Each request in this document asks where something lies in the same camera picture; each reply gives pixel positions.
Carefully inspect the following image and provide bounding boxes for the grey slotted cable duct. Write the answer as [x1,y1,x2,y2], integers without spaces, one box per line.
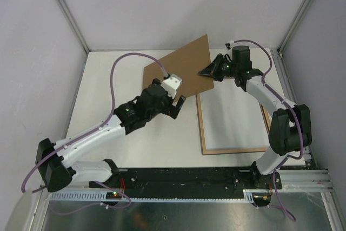
[50,189,270,203]

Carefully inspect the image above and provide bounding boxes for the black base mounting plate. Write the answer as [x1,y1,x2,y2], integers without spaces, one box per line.
[105,167,282,198]

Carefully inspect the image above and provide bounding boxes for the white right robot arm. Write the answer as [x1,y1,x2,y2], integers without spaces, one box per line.
[197,44,312,188]

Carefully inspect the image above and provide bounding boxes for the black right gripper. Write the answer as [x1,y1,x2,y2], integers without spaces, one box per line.
[198,54,238,82]

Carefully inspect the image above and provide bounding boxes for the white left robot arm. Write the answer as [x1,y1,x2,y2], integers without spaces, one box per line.
[36,74,185,193]

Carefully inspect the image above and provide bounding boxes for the blue wooden picture frame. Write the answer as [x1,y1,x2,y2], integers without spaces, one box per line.
[196,90,271,156]

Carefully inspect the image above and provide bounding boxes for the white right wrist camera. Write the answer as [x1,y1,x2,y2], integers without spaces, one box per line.
[225,40,236,50]

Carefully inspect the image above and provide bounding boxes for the brown cardboard backing board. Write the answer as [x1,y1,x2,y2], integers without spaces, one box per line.
[159,35,214,100]

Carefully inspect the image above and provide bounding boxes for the printed interior photo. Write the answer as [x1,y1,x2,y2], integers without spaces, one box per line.
[199,78,267,150]

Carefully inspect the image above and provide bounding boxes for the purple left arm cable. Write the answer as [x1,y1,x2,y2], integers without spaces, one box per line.
[21,52,170,194]

